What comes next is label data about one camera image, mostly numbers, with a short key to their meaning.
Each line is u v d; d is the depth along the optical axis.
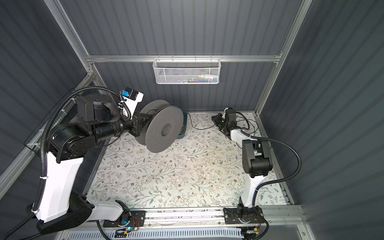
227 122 0.78
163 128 0.54
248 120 0.91
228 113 0.79
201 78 0.91
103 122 0.38
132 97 0.43
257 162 0.53
